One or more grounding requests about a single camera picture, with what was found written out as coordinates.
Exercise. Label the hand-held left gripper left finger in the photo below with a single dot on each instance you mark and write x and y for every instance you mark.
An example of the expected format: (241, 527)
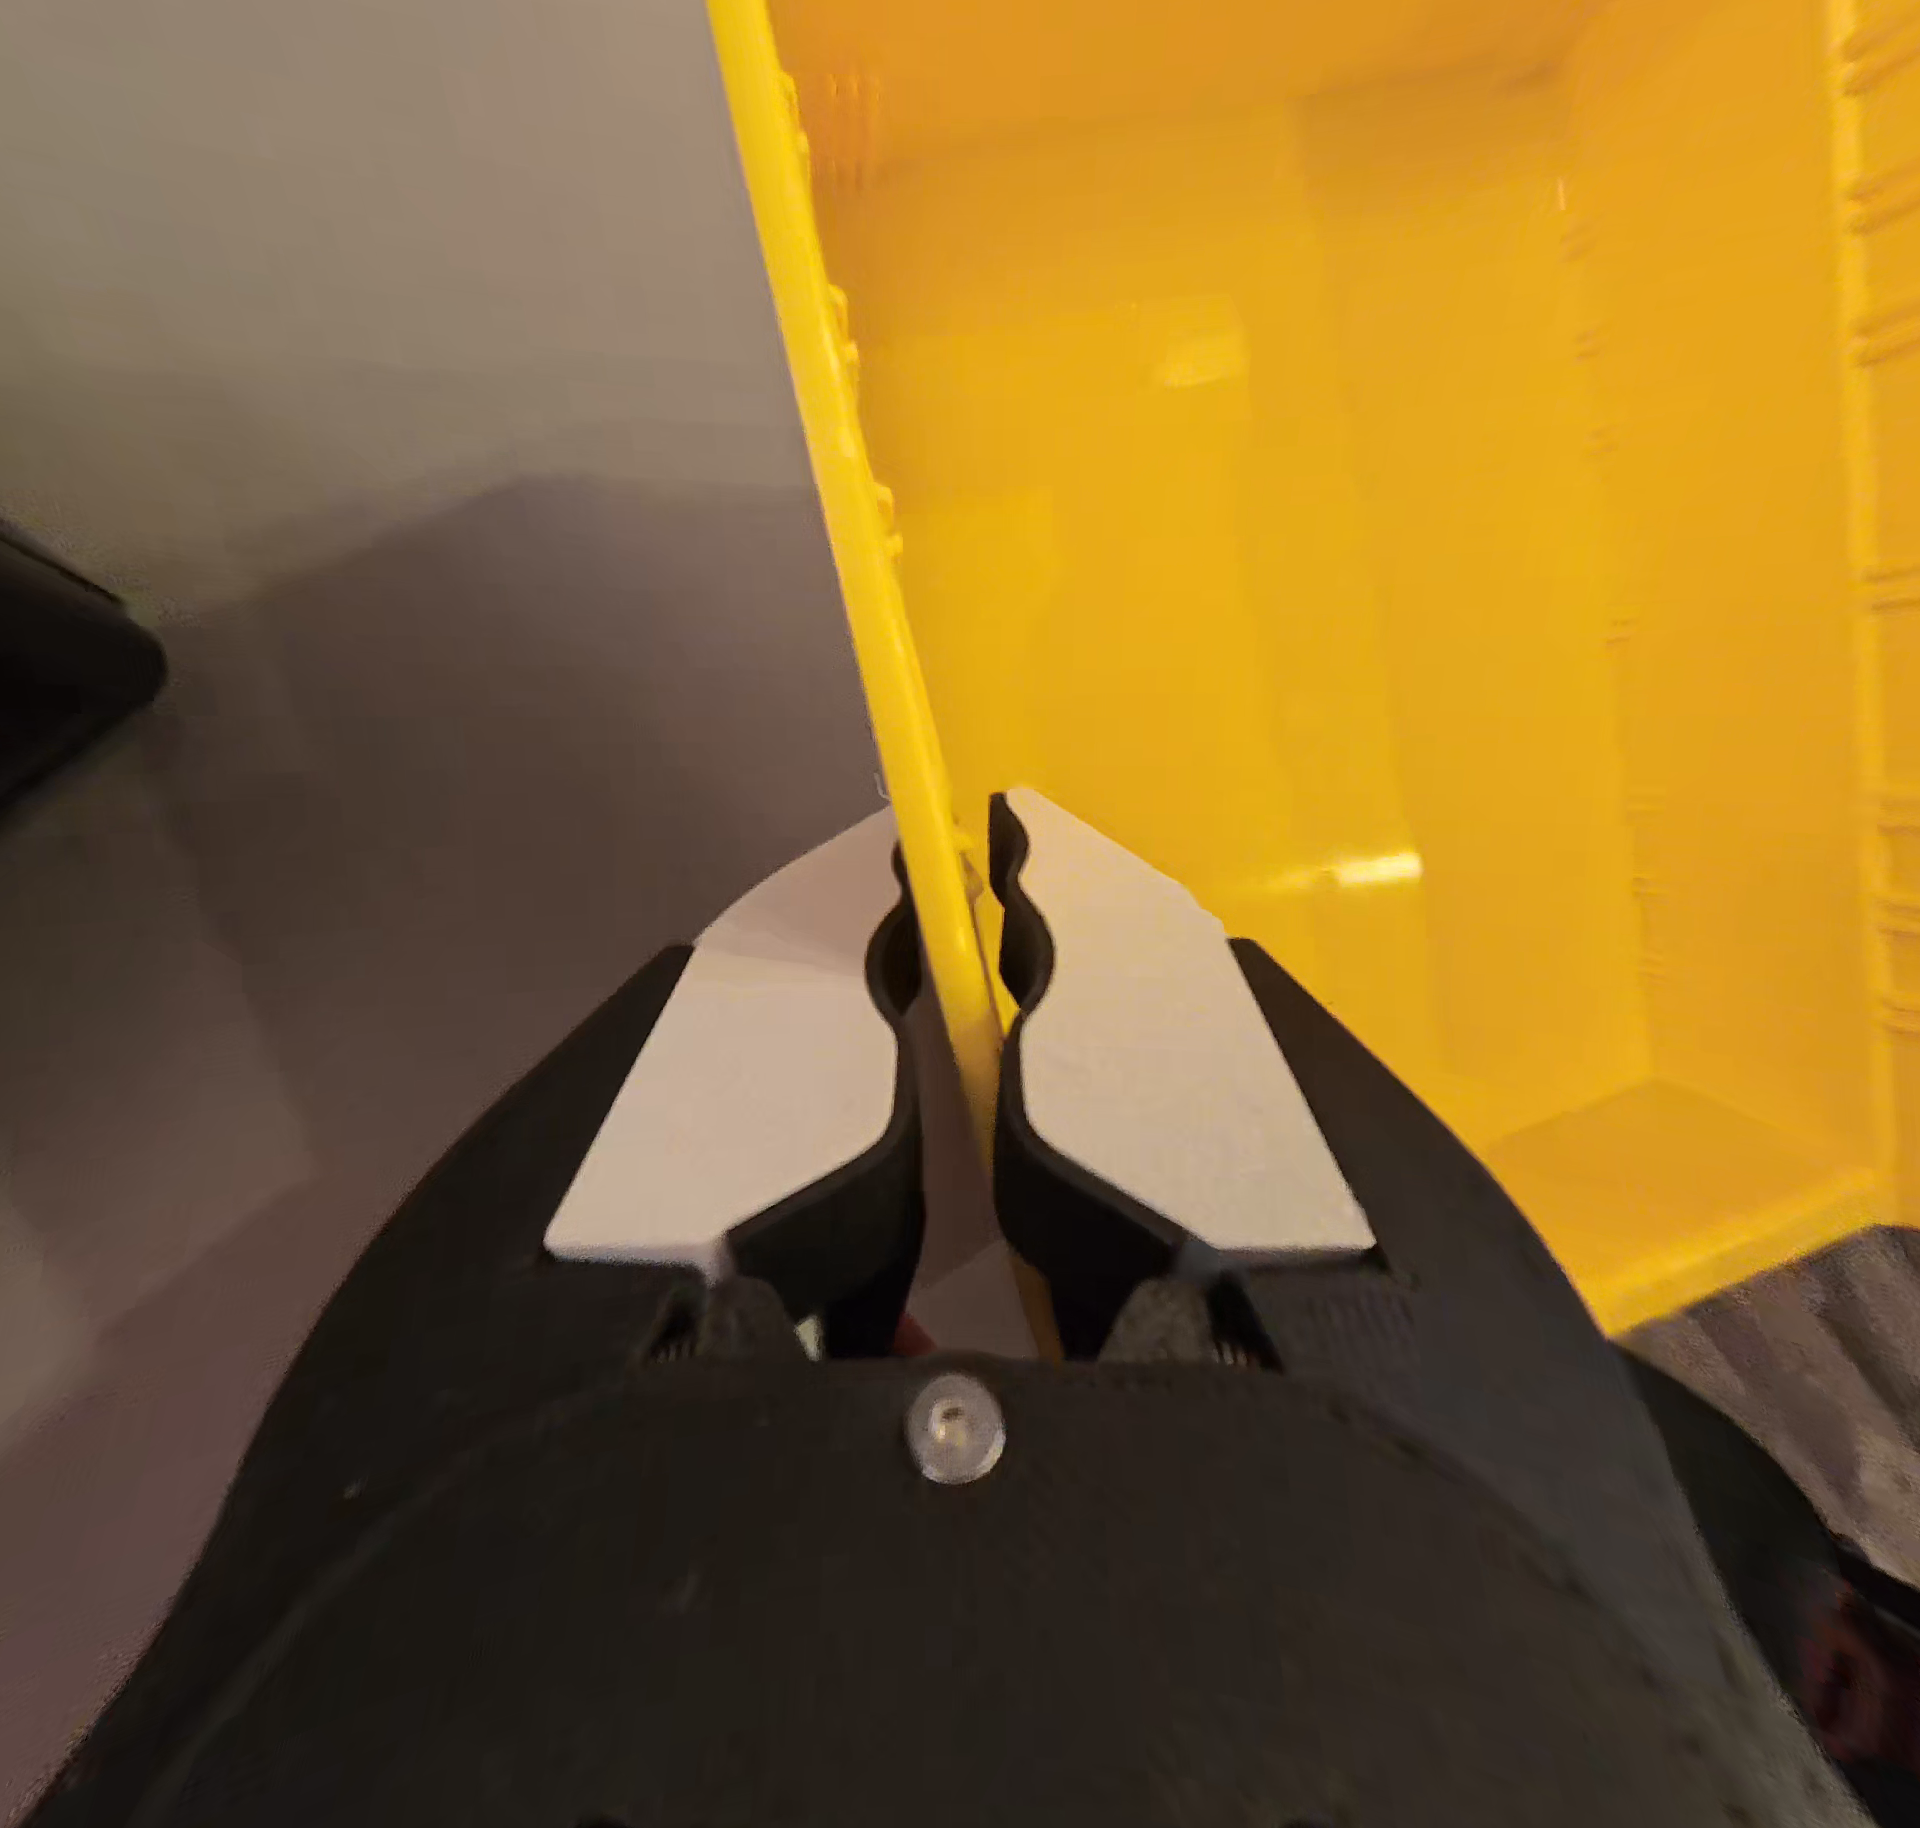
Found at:
(750, 1078)

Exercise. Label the dark cloth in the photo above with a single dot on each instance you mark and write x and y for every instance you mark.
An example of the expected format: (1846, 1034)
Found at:
(1846, 1348)

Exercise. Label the black rounded object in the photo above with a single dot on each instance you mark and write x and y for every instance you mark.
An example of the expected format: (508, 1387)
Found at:
(67, 659)

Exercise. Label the yellow plastic bin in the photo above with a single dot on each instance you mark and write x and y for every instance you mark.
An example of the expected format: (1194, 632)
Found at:
(1350, 508)

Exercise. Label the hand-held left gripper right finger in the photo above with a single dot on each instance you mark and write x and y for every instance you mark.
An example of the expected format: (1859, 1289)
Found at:
(1171, 1093)

